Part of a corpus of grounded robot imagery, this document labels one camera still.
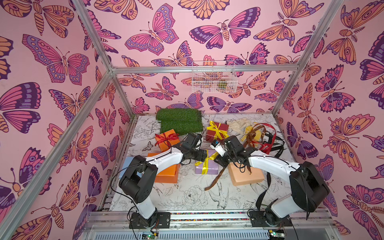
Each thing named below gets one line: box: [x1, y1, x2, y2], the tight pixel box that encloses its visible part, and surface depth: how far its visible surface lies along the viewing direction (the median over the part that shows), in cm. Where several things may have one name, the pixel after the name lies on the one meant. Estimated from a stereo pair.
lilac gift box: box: [194, 149, 219, 175], surface depth 87 cm
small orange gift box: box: [155, 129, 181, 152], surface depth 99 cm
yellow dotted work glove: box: [240, 126, 262, 142], surface depth 108 cm
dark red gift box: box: [205, 120, 229, 143], surface depth 102 cm
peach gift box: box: [227, 162, 265, 186], surface depth 84 cm
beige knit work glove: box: [225, 117, 254, 135], surface depth 115 cm
